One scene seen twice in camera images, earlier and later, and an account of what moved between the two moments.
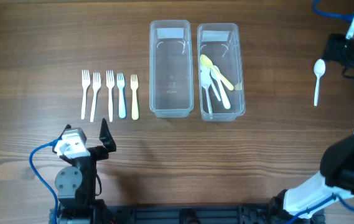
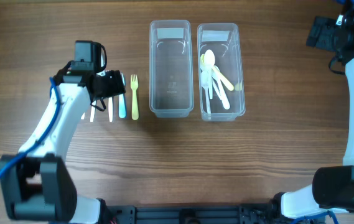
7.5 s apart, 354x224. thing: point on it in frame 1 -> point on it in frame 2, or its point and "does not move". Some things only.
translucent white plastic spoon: [319, 68] -> [209, 59]
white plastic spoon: [216, 78] does not move
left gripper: [102, 153] -> [116, 85]
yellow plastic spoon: [207, 62] does not move
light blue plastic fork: [120, 79] does not move
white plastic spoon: [205, 78] does not move
